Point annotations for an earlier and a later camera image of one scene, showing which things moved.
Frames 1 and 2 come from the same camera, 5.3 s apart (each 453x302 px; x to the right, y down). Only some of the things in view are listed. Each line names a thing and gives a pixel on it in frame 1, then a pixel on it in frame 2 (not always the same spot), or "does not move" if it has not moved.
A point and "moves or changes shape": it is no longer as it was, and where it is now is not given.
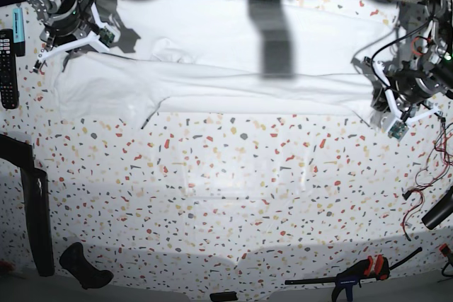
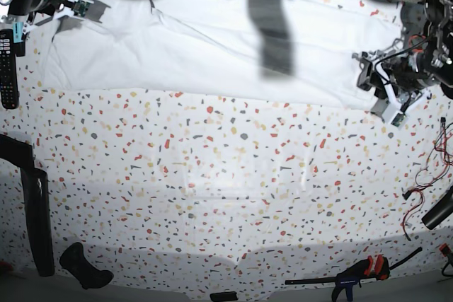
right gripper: x=410 y=95 to x=399 y=71
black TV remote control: x=8 y=85 does not move
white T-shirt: x=236 y=49 moves or changes shape
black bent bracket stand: x=18 y=152 does not move
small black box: x=224 y=296 does not move
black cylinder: x=440 y=212 does not move
